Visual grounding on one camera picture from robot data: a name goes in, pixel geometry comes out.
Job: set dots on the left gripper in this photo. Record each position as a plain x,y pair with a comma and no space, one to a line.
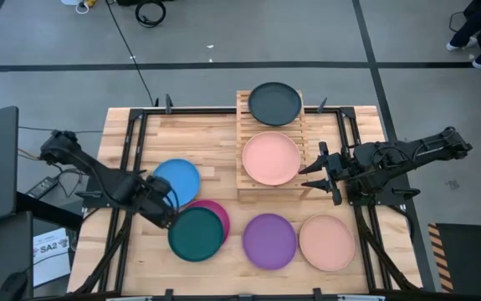
156,205

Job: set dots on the purple plate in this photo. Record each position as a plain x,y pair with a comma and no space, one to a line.
269,241

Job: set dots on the hazard striped floor mat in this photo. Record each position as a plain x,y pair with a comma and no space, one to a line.
470,259

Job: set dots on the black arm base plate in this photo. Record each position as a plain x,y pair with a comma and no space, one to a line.
98,200
395,194

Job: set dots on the dark green plate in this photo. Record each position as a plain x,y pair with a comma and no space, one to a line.
196,234

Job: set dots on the black computer mouse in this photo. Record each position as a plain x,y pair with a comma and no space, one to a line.
12,288

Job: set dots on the black power adapter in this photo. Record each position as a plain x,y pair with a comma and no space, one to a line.
42,187

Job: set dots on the white printed paper sheet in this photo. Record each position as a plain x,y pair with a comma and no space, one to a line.
52,263

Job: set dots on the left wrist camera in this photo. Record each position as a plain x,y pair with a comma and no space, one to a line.
161,185

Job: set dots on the magenta plate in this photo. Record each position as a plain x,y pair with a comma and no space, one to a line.
219,211

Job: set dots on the light pink plate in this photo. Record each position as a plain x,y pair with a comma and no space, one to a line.
271,158

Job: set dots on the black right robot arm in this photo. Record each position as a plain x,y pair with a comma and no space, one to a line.
407,152

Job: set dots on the person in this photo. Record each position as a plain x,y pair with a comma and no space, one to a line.
478,21

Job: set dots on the blue plate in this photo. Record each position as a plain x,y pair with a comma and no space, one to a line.
181,177

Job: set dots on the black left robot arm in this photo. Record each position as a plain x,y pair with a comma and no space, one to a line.
98,171

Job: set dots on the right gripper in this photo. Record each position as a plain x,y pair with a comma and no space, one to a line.
342,167

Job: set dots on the grey desk unit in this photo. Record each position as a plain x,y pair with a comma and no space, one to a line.
10,251

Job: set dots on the dark grey plate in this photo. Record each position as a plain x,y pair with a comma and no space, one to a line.
274,103

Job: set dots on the peach plate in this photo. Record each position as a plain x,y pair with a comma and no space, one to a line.
327,242

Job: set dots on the bamboo slatted shelf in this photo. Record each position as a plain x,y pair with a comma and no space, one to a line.
273,190

